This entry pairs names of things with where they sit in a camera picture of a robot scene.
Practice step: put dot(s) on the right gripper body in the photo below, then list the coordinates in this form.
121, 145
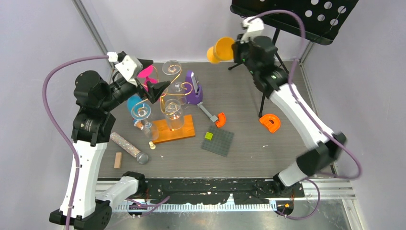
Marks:
242, 54

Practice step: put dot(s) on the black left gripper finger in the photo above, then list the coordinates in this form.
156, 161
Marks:
156, 90
143, 63

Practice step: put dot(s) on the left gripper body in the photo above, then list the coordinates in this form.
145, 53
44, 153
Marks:
142, 91

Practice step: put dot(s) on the magenta plastic goblet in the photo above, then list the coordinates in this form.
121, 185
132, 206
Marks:
145, 75

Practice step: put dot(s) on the blue plastic goblet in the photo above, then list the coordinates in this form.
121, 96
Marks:
134, 104

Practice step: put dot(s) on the clear wine glass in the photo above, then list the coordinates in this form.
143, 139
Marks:
150, 129

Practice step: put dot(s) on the orange plastic goblet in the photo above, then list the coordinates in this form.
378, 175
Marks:
221, 51

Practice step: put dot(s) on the gold wire glass rack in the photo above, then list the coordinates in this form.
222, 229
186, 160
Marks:
165, 134

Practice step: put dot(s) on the clear champagne flute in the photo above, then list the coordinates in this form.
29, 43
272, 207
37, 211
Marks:
177, 89

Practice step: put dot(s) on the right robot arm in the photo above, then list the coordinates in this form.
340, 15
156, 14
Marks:
322, 143

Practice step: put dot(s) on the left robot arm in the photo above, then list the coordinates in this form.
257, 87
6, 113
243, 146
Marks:
82, 208

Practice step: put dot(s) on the small clown figurine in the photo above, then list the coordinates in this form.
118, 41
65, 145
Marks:
139, 125

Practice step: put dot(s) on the purple metronome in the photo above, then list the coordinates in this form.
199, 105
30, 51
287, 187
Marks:
194, 90

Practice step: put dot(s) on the cream chess pawn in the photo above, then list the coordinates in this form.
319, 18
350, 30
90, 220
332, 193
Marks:
152, 145

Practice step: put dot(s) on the glitter tube with cap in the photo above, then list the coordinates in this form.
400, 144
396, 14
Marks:
140, 156

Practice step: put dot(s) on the orange curved track piece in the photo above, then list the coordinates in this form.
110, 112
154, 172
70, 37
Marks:
271, 122

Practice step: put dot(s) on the grey plastic bar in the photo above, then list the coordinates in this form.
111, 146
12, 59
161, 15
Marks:
212, 117

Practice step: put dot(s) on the black music stand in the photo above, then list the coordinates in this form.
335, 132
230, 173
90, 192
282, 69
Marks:
318, 21

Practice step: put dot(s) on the green lego brick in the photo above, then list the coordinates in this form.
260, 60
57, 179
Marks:
208, 135

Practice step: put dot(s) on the small orange curved piece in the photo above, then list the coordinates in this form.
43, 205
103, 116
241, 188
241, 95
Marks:
221, 121

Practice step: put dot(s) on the small wooden block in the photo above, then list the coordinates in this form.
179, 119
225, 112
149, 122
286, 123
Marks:
118, 160

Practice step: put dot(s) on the grey lego baseplate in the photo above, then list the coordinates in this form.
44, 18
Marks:
220, 143

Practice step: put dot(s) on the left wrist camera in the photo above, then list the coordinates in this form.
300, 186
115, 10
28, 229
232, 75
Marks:
128, 67

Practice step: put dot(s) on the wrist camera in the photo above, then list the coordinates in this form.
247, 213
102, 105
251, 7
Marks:
128, 67
254, 27

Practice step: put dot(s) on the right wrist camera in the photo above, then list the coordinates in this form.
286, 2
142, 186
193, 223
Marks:
254, 27

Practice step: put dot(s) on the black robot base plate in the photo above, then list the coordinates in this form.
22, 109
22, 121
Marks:
213, 191

